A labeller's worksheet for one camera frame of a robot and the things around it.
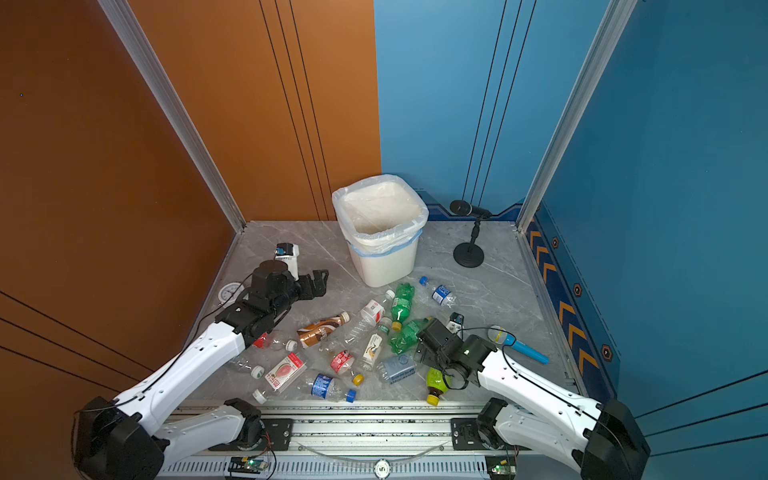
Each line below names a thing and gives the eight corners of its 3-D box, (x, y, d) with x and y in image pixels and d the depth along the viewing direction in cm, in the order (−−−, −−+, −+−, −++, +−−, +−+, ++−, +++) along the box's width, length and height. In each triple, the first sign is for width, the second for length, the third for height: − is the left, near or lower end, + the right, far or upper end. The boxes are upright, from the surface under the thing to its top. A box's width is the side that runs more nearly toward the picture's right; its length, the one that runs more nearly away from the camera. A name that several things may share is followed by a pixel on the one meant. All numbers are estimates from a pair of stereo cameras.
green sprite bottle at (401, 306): (386, 329, 92) (386, 323, 89) (396, 288, 102) (396, 281, 98) (406, 332, 91) (406, 327, 88) (414, 291, 101) (415, 284, 98)
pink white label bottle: (266, 379, 82) (263, 377, 80) (296, 353, 86) (294, 350, 85) (278, 396, 79) (275, 393, 77) (309, 368, 84) (307, 365, 82)
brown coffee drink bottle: (302, 350, 87) (299, 345, 85) (297, 337, 90) (294, 332, 87) (352, 323, 93) (351, 318, 90) (346, 312, 95) (345, 306, 93)
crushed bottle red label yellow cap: (331, 367, 84) (328, 362, 81) (345, 352, 87) (343, 347, 84) (355, 391, 80) (353, 386, 77) (369, 375, 83) (368, 370, 80)
